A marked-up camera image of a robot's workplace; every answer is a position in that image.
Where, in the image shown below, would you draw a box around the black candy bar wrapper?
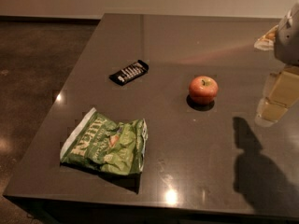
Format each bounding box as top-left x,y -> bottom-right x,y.
109,60 -> 150,86

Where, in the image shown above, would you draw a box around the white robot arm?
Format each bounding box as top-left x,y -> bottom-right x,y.
254,2 -> 299,127

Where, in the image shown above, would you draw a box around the green jalapeno chip bag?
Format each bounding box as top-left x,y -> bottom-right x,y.
60,107 -> 148,175

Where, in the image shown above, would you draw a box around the red apple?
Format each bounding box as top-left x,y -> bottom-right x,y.
189,76 -> 219,105

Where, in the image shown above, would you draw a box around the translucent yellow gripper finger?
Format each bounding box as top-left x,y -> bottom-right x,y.
255,65 -> 299,127
254,25 -> 278,51

